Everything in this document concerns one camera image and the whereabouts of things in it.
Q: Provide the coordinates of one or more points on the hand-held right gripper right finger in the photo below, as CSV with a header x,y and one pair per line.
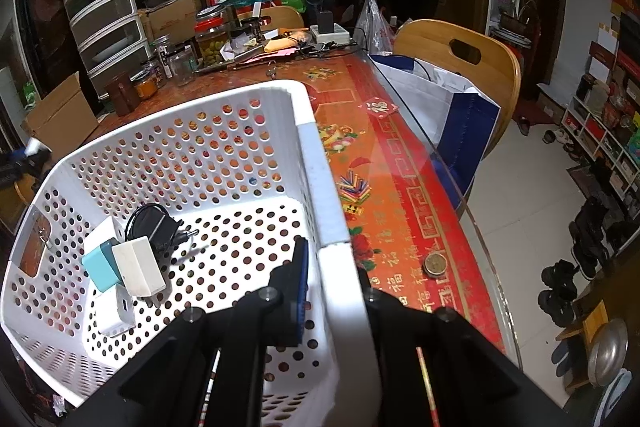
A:
x,y
387,319

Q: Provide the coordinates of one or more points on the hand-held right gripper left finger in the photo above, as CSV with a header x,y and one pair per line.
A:
x,y
300,292

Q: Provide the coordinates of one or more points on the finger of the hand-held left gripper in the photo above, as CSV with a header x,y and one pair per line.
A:
x,y
27,163

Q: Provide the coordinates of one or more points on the white perforated plastic basket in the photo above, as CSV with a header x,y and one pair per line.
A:
x,y
320,187

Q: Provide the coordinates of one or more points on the teal charger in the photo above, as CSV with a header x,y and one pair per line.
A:
x,y
100,268

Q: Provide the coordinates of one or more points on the black power adapter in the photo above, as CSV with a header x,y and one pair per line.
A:
x,y
150,222

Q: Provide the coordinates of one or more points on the white cube charger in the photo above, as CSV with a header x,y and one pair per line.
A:
x,y
136,264

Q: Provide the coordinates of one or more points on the open cardboard box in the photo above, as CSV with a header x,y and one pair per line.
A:
x,y
60,117

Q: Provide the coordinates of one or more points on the round brass coin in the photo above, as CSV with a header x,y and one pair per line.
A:
x,y
435,267

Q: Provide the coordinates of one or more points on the brown ceramic mug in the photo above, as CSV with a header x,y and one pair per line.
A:
x,y
122,96

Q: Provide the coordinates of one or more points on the small orange jar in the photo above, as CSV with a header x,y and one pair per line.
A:
x,y
145,87

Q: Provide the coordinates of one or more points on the white stacked drawer tower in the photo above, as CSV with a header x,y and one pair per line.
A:
x,y
105,12

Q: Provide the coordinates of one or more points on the black shoes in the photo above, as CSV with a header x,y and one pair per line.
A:
x,y
557,294
590,237

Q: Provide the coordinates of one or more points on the empty glass jar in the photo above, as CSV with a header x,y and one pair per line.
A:
x,y
182,68

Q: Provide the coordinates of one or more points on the red paper square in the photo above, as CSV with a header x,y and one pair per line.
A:
x,y
378,108

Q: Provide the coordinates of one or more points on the brown cardboard box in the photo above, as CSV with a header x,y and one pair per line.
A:
x,y
175,19

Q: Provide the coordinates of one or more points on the white and blue shopping bag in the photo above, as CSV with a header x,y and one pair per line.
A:
x,y
465,127

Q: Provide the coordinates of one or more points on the pickle jar with red lid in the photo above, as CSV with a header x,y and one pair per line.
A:
x,y
212,44

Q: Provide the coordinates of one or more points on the round metal basin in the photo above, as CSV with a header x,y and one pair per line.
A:
x,y
607,352

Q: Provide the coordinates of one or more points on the black plug adapter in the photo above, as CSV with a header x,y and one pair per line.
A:
x,y
326,21

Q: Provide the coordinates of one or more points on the white plastic bag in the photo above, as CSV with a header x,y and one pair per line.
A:
x,y
375,27

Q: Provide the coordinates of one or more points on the wooden chair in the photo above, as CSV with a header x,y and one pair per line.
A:
x,y
445,42
280,16

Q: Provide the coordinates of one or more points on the white storage shelf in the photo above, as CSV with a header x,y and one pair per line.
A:
x,y
600,127

